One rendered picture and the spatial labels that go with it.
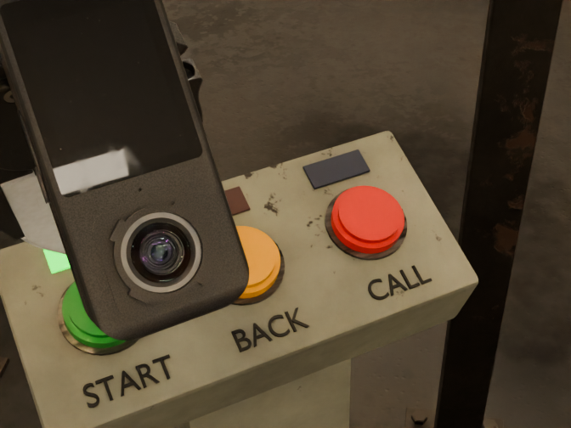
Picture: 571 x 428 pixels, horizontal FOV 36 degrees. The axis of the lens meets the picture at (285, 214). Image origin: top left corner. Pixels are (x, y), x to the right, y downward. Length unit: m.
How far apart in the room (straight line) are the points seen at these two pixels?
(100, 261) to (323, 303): 0.24
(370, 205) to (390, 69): 1.30
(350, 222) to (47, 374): 0.17
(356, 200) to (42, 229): 0.19
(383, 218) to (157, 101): 0.26
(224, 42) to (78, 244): 1.65
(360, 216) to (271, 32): 1.44
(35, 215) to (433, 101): 1.38
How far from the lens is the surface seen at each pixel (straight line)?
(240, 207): 0.49
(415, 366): 1.21
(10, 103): 0.29
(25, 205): 0.34
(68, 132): 0.24
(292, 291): 0.47
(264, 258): 0.46
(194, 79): 0.31
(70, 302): 0.45
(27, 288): 0.47
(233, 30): 1.92
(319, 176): 0.50
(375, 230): 0.48
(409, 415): 1.15
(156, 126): 0.24
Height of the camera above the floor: 0.93
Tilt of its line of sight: 41 degrees down
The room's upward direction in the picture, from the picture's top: 2 degrees counter-clockwise
